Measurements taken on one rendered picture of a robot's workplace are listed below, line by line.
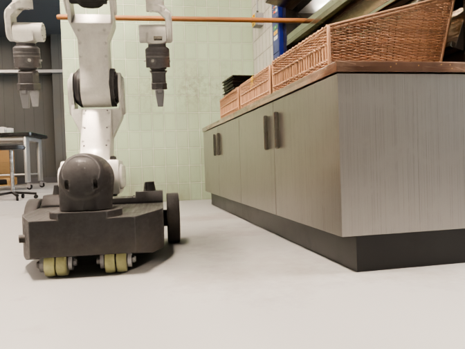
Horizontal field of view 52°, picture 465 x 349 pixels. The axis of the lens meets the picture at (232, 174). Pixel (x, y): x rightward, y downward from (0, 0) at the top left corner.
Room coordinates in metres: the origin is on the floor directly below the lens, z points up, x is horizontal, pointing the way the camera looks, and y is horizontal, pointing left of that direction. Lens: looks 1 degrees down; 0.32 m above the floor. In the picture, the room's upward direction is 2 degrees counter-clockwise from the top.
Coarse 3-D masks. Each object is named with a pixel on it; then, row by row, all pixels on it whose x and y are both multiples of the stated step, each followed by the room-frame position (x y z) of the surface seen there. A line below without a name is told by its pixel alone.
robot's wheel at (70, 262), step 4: (40, 260) 1.38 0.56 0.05; (68, 260) 1.39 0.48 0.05; (72, 260) 1.39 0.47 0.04; (76, 260) 1.40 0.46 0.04; (36, 264) 1.38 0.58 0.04; (40, 264) 1.37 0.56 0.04; (68, 264) 1.38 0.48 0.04; (72, 264) 1.39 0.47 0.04; (76, 264) 1.40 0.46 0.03; (40, 268) 1.37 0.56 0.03; (72, 268) 1.39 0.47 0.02
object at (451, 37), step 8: (456, 8) 1.68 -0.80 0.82; (456, 16) 1.67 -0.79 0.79; (456, 24) 1.65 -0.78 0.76; (400, 32) 2.04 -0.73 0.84; (448, 32) 1.68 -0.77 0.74; (456, 32) 1.64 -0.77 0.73; (448, 40) 1.66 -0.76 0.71; (456, 40) 1.62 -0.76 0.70; (448, 48) 1.63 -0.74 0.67; (456, 48) 1.62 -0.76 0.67
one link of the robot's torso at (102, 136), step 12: (72, 84) 1.74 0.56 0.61; (120, 84) 1.77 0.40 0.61; (72, 96) 1.75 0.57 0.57; (120, 96) 1.78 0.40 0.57; (72, 108) 1.75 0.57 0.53; (120, 108) 1.78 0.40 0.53; (84, 120) 1.73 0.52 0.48; (96, 120) 1.74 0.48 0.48; (108, 120) 1.74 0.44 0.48; (120, 120) 1.81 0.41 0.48; (84, 132) 1.71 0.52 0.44; (96, 132) 1.71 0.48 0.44; (108, 132) 1.72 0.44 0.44; (84, 144) 1.68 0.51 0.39; (96, 144) 1.69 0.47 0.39; (108, 144) 1.69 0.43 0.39; (108, 156) 1.66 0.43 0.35
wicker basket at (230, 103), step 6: (234, 90) 2.78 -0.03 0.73; (228, 96) 2.94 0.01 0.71; (234, 96) 2.79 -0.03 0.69; (222, 102) 3.16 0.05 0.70; (228, 102) 2.95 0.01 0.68; (234, 102) 2.80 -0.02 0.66; (222, 108) 3.16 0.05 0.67; (228, 108) 2.96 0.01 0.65; (234, 108) 2.80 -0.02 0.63; (240, 108) 2.70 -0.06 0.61; (222, 114) 3.16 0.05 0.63; (228, 114) 2.97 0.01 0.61
